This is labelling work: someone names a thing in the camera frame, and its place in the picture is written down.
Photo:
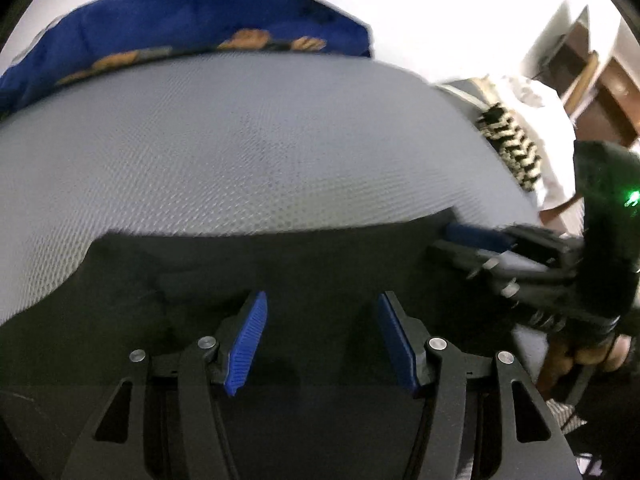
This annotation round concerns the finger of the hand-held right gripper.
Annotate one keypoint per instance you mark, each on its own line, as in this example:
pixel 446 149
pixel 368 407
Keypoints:
pixel 500 270
pixel 472 234

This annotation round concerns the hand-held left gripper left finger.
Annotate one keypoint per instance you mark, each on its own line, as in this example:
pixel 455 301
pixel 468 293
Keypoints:
pixel 245 340

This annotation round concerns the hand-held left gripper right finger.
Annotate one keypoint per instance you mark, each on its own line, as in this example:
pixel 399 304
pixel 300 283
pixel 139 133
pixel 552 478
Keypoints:
pixel 397 345

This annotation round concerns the black pants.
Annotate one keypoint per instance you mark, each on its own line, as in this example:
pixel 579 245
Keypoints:
pixel 310 270

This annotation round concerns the person's right hand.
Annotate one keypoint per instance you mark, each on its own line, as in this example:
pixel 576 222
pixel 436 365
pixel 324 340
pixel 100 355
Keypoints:
pixel 590 357

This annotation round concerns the black and cream striped pouch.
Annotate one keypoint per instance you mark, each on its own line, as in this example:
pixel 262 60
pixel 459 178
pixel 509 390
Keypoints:
pixel 512 147

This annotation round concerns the white dotted cloth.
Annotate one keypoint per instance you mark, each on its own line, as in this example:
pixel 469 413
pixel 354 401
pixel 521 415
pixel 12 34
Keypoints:
pixel 550 125

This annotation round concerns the brown wooden furniture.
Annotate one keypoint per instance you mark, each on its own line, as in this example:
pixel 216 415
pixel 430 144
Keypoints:
pixel 610 90

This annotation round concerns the grey mesh mat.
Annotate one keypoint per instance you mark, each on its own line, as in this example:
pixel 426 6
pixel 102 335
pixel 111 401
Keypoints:
pixel 250 160

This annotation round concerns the blue printed blanket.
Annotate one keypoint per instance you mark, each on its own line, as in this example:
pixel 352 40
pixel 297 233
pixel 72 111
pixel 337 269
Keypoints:
pixel 175 25

